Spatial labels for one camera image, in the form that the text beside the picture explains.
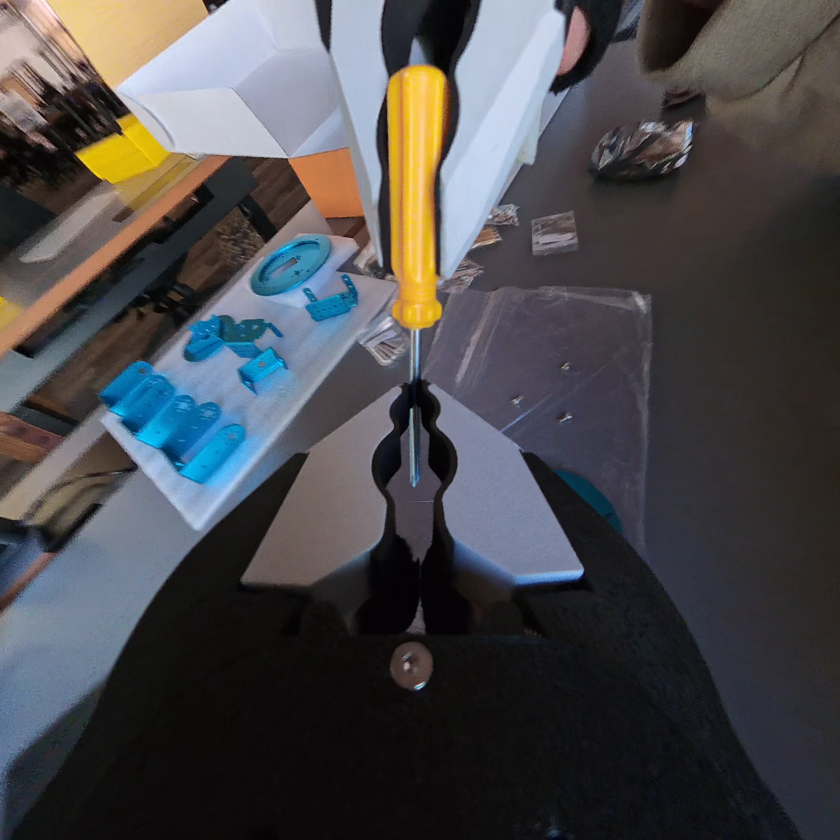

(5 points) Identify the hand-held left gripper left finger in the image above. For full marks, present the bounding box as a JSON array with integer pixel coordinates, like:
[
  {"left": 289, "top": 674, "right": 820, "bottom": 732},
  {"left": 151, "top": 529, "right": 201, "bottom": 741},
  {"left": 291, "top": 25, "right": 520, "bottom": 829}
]
[{"left": 240, "top": 386, "right": 412, "bottom": 593}]

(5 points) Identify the blue round metal plate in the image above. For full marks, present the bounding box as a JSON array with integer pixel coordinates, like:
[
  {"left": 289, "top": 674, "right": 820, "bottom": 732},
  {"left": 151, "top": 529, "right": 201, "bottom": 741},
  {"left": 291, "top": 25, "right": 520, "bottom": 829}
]
[{"left": 554, "top": 468, "right": 623, "bottom": 534}]

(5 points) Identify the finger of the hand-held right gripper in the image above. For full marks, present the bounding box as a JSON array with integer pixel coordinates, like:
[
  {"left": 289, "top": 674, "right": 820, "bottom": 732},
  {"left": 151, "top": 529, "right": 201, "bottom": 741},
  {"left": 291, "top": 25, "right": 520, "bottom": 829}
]
[
  {"left": 433, "top": 0, "right": 568, "bottom": 281},
  {"left": 327, "top": 0, "right": 396, "bottom": 278}
]

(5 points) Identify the blue U-shaped metal bracket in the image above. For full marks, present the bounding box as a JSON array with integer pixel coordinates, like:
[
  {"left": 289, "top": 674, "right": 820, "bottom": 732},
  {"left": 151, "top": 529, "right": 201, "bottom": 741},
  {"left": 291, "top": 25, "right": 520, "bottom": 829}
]
[
  {"left": 134, "top": 394, "right": 222, "bottom": 460},
  {"left": 98, "top": 361, "right": 173, "bottom": 421},
  {"left": 177, "top": 423, "right": 248, "bottom": 487}
]

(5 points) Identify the blue perforated metal bracket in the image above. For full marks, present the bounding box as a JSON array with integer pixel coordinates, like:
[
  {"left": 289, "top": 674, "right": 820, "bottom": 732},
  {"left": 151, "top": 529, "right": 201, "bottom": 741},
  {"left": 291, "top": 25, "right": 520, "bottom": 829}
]
[{"left": 304, "top": 272, "right": 361, "bottom": 323}]

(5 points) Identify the yellow storage bin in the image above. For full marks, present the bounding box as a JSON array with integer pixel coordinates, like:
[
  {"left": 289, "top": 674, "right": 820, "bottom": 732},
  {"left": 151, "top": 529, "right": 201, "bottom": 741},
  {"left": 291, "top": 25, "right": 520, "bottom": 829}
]
[{"left": 74, "top": 113, "right": 173, "bottom": 186}]

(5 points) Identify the pile of small parts bags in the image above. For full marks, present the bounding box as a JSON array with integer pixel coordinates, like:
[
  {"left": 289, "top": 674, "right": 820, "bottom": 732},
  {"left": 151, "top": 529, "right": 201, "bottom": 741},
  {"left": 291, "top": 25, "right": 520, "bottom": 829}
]
[{"left": 354, "top": 203, "right": 521, "bottom": 367}]

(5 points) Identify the white foam sheet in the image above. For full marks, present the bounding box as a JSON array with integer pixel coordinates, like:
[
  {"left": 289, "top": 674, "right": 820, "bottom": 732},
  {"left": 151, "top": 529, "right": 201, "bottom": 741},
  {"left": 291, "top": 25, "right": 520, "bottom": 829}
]
[{"left": 98, "top": 233, "right": 399, "bottom": 532}]

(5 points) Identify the crumpled foil bag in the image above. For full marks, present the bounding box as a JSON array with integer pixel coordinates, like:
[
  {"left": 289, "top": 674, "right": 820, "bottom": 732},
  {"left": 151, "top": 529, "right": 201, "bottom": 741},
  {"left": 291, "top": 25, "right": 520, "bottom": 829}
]
[{"left": 588, "top": 119, "right": 697, "bottom": 182}]

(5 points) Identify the small blue metal bracket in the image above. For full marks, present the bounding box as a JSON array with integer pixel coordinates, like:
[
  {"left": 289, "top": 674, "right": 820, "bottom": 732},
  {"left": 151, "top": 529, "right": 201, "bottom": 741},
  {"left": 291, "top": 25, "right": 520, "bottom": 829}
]
[{"left": 238, "top": 348, "right": 290, "bottom": 395}]

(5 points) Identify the person's right forearm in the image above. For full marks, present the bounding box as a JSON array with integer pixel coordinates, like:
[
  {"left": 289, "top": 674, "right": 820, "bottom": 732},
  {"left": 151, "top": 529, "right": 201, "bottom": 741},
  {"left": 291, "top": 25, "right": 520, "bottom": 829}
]
[{"left": 638, "top": 0, "right": 840, "bottom": 122}]

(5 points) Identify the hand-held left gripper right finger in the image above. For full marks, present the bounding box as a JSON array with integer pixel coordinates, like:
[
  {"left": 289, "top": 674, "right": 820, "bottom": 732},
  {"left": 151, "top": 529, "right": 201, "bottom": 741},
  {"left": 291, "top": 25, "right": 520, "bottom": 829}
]
[{"left": 419, "top": 381, "right": 586, "bottom": 589}]

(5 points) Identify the orange handled screwdriver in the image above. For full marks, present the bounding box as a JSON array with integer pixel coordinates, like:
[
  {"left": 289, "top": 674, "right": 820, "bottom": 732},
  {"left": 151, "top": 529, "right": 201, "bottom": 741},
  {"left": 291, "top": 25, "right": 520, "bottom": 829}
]
[{"left": 385, "top": 64, "right": 454, "bottom": 490}]

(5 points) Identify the small clear parts bag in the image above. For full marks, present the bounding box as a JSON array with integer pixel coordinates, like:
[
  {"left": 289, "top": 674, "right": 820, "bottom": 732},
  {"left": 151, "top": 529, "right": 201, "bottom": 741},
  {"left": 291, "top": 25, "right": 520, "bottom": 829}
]
[{"left": 530, "top": 211, "right": 580, "bottom": 257}]

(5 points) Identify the person's right hand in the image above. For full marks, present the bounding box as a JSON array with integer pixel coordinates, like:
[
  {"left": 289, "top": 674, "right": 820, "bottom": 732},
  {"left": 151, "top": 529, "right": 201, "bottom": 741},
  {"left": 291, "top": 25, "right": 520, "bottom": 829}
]
[{"left": 558, "top": 7, "right": 593, "bottom": 76}]

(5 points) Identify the clear plastic bag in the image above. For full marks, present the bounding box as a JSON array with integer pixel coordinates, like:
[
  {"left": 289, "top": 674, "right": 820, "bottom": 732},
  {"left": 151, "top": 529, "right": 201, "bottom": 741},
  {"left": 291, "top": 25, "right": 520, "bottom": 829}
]
[{"left": 420, "top": 285, "right": 655, "bottom": 559}]

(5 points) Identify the orange white cardboard box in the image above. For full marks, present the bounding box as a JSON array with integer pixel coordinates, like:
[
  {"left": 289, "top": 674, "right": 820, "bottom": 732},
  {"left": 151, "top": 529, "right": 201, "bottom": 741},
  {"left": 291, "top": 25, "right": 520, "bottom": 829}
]
[{"left": 115, "top": 0, "right": 370, "bottom": 221}]

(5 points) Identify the large blue metal ring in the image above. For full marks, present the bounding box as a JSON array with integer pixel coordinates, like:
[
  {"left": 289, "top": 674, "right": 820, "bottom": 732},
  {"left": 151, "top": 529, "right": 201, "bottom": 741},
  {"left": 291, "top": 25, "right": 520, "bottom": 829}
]
[{"left": 249, "top": 233, "right": 333, "bottom": 298}]

